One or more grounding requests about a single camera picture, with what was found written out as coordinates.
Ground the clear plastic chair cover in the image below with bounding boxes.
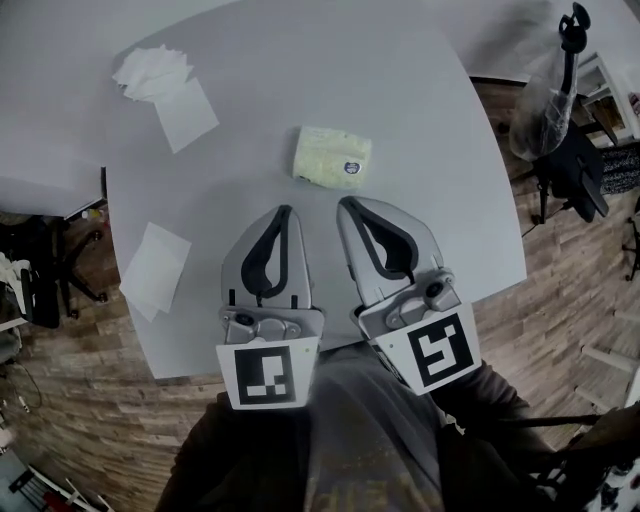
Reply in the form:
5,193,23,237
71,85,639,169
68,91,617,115
509,47,584,163

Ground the black swivel chair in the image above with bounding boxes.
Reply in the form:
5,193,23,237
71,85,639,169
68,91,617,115
0,212,110,331

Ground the grey paper sheet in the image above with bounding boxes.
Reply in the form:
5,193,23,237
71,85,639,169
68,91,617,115
153,76,220,155

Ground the person's right forearm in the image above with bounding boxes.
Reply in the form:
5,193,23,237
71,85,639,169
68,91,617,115
424,359,556,484

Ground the speckled black white fabric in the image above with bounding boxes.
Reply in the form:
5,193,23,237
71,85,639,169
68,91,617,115
598,143,640,197

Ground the person's torso in grey shirt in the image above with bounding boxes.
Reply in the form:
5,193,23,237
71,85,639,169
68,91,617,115
298,344,447,512

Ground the white table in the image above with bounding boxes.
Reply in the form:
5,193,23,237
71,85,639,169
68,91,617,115
102,0,529,381

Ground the person's left forearm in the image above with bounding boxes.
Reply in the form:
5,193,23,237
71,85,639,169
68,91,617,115
157,392,312,512

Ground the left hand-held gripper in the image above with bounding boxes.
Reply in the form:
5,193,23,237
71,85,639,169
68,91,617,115
215,203,327,413

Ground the yellow tissue pack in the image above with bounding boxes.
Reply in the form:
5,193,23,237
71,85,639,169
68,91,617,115
290,124,374,191

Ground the black metal stand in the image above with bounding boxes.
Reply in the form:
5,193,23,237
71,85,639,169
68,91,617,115
494,412,640,506

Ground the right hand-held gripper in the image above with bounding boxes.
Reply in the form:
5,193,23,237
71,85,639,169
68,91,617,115
335,195,484,398

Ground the black office chair with headrest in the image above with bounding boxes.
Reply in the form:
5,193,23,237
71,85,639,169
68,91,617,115
509,1,612,239

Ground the white shelf unit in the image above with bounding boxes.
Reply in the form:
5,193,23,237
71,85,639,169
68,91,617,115
578,51,640,147

